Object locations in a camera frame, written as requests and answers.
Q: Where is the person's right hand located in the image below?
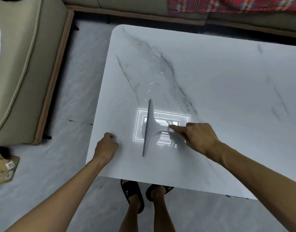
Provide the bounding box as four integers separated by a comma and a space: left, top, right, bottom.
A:
168, 122, 223, 158

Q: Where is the cardboard box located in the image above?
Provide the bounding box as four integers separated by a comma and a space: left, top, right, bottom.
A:
0, 148, 20, 186

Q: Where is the red plaid blanket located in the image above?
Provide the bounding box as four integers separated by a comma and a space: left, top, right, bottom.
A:
168, 0, 296, 14

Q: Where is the person's right leg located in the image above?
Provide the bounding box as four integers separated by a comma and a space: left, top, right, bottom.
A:
151, 187, 175, 232

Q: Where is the person's left leg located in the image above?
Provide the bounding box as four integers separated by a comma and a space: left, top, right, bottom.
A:
118, 194, 141, 232

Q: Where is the black right sandal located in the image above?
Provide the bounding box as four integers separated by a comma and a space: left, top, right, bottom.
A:
146, 184, 175, 202

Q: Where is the person's left hand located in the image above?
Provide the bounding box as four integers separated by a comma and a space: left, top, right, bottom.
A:
93, 132, 119, 164

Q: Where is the person's leg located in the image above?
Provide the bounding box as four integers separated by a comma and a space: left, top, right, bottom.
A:
151, 187, 175, 232
118, 194, 141, 232

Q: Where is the person's left forearm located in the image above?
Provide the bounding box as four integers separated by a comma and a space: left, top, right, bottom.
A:
5, 157, 108, 232

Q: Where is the black left sandal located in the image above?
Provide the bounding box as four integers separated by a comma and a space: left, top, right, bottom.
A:
120, 179, 145, 214

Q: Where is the black sandal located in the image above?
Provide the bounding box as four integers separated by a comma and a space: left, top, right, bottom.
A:
146, 184, 175, 202
120, 179, 145, 214

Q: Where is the beige sofa chaise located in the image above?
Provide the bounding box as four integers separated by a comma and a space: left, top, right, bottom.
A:
0, 0, 75, 146

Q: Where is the beige sofa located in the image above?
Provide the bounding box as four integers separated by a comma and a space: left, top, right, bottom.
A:
61, 0, 296, 34

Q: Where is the person's right forearm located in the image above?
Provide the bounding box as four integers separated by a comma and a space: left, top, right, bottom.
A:
212, 142, 296, 232

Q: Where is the white window squeegee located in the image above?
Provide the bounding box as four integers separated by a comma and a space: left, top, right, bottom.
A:
142, 99, 187, 158

